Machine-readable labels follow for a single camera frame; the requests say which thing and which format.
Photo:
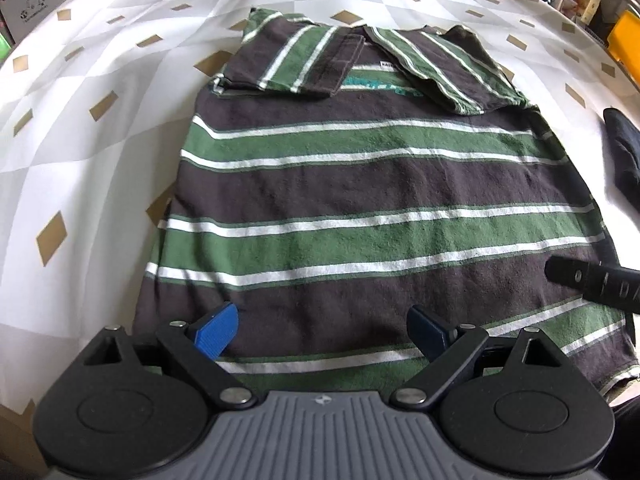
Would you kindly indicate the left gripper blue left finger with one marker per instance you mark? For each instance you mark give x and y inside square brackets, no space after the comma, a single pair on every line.
[215,330]

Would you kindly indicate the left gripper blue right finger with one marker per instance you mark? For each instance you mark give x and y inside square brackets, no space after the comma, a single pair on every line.
[429,333]

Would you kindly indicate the green brown striped t-shirt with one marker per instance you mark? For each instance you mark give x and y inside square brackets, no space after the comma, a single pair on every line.
[334,177]

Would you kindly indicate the black folded garment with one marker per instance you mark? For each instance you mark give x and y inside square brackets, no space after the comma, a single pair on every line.
[623,139]

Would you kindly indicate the orange plastic chair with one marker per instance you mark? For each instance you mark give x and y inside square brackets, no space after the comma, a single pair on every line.
[624,43]

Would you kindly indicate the white checkered tablecloth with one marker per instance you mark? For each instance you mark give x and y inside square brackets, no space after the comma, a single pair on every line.
[96,104]

